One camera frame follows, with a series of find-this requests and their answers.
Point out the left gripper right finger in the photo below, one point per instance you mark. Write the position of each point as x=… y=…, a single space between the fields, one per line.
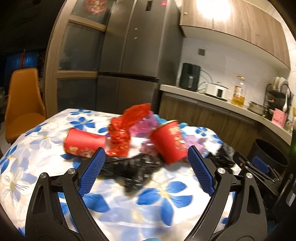
x=247 y=217

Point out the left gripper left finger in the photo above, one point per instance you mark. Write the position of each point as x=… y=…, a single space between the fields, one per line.
x=45 y=219

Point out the black plastic bag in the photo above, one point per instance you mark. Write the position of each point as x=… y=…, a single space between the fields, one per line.
x=134 y=171

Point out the red mesh plastic bag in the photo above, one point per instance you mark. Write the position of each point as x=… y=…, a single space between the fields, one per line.
x=119 y=128

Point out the blue plastic bag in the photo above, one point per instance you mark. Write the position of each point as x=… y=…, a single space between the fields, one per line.
x=162 y=120

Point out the purple plastic bag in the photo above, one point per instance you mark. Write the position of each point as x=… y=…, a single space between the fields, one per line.
x=143 y=128

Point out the black trash bin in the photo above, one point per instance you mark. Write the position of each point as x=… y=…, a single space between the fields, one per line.
x=269 y=154

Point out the lower wooden cabinets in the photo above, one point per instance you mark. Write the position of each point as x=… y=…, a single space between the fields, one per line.
x=236 y=130

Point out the wooden cabinets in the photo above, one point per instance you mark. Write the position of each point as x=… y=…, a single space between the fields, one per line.
x=239 y=25
x=236 y=130

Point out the pink utensil holder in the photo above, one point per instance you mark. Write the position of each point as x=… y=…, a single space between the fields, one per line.
x=279 y=118

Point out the white spoon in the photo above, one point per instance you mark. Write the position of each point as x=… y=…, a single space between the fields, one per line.
x=284 y=108

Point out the steel bowl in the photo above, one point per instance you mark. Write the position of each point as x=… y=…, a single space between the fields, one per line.
x=256 y=108

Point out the black dish rack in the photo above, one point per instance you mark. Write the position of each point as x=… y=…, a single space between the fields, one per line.
x=277 y=94

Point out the cooking oil bottle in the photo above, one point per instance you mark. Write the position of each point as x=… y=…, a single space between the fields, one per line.
x=238 y=98

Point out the white rice cooker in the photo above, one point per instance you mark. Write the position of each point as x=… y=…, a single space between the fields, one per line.
x=216 y=90

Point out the orange chair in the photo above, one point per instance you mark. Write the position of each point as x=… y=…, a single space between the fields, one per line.
x=25 y=109

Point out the black air fryer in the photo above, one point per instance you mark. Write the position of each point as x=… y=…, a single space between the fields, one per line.
x=190 y=76

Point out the wooden upper cabinets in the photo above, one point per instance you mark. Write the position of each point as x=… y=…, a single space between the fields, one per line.
x=239 y=25

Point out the wooden glass sliding door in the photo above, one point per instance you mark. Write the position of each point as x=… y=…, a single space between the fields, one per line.
x=73 y=55

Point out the dark grey refrigerator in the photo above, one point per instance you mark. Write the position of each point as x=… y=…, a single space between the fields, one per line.
x=141 y=51

